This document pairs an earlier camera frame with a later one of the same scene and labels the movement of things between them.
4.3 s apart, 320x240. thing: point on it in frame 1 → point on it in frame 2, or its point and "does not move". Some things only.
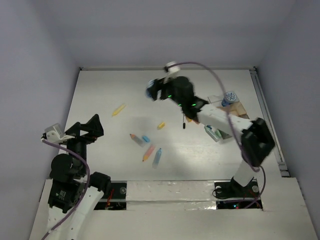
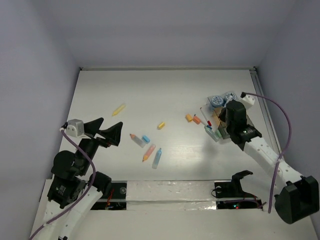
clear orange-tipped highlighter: x=137 y=140 does not move
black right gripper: x=155 y=87 → x=222 y=114
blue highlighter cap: x=146 y=139 does not move
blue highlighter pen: x=156 y=158 does not move
